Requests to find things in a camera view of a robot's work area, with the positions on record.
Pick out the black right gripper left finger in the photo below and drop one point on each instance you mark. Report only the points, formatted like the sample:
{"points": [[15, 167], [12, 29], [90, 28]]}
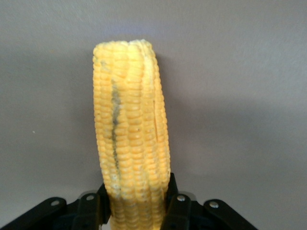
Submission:
{"points": [[79, 210]]}

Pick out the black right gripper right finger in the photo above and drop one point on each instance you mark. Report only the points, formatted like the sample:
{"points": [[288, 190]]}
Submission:
{"points": [[192, 213]]}

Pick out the yellow corn cob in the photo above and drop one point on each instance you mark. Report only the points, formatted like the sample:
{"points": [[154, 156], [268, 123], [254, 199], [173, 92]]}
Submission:
{"points": [[130, 134]]}

